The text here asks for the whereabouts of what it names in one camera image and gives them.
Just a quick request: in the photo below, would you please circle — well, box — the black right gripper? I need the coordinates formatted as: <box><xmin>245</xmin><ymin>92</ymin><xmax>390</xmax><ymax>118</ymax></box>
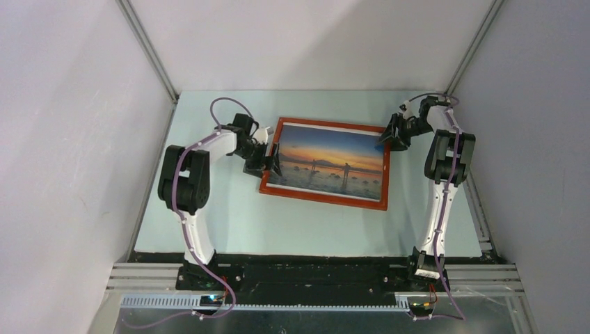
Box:
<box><xmin>376</xmin><ymin>113</ymin><xmax>433</xmax><ymax>152</ymax></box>

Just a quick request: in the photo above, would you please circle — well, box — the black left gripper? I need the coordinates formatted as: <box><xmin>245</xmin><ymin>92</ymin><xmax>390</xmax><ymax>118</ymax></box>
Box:
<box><xmin>234</xmin><ymin>141</ymin><xmax>282</xmax><ymax>180</ymax></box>

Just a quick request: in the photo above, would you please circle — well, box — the sunset landscape photo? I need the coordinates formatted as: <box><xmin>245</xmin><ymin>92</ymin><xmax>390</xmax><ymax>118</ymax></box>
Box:
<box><xmin>267</xmin><ymin>122</ymin><xmax>386</xmax><ymax>202</ymax></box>

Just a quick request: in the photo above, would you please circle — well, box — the wooden picture frame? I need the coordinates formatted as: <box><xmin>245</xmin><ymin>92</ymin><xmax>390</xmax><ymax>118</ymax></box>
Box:
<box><xmin>258</xmin><ymin>117</ymin><xmax>392</xmax><ymax>212</ymax></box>

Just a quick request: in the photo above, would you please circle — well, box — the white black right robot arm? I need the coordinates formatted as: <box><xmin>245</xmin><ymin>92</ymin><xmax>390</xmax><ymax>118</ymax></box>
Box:
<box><xmin>376</xmin><ymin>93</ymin><xmax>476</xmax><ymax>291</ymax></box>

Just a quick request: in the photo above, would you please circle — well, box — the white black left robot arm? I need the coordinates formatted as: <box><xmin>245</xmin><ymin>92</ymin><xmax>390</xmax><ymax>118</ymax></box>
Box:
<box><xmin>157</xmin><ymin>113</ymin><xmax>282</xmax><ymax>290</ymax></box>

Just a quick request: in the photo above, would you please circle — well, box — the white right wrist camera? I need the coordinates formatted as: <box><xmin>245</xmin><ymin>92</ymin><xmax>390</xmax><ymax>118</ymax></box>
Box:
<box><xmin>399</xmin><ymin>100</ymin><xmax>414</xmax><ymax>120</ymax></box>

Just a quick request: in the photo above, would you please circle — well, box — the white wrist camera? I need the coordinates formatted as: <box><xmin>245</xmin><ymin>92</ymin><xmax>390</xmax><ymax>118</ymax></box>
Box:
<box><xmin>399</xmin><ymin>100</ymin><xmax>414</xmax><ymax>120</ymax></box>
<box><xmin>252</xmin><ymin>127</ymin><xmax>274</xmax><ymax>144</ymax></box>

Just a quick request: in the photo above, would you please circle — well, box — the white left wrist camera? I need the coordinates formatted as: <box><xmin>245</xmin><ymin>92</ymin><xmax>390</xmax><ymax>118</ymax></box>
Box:
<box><xmin>252</xmin><ymin>127</ymin><xmax>274</xmax><ymax>144</ymax></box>

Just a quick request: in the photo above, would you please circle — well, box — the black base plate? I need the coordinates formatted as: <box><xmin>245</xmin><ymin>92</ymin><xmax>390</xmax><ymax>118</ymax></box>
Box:
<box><xmin>175</xmin><ymin>263</ymin><xmax>443</xmax><ymax>306</ymax></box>

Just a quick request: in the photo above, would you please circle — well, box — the aluminium rail right side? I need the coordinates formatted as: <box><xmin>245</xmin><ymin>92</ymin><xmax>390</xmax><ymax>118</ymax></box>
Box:
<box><xmin>440</xmin><ymin>0</ymin><xmax>506</xmax><ymax>253</ymax></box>

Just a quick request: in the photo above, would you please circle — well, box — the aluminium rail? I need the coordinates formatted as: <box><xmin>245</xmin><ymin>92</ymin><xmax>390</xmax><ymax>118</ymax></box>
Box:
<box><xmin>106</xmin><ymin>263</ymin><xmax>525</xmax><ymax>296</ymax></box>
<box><xmin>440</xmin><ymin>0</ymin><xmax>506</xmax><ymax>253</ymax></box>
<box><xmin>116</xmin><ymin>0</ymin><xmax>180</xmax><ymax>262</ymax></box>

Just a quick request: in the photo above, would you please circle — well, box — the grey slotted cable duct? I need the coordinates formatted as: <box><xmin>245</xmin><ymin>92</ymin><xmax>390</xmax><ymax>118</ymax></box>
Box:
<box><xmin>120</xmin><ymin>294</ymin><xmax>410</xmax><ymax>312</ymax></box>

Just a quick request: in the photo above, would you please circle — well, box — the aluminium front rail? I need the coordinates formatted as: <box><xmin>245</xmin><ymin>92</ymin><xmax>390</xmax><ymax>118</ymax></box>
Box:
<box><xmin>106</xmin><ymin>263</ymin><xmax>525</xmax><ymax>296</ymax></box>

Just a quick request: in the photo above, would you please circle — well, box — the aluminium rail left side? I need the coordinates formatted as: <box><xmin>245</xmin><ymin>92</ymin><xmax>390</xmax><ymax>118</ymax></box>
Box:
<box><xmin>116</xmin><ymin>0</ymin><xmax>180</xmax><ymax>262</ymax></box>

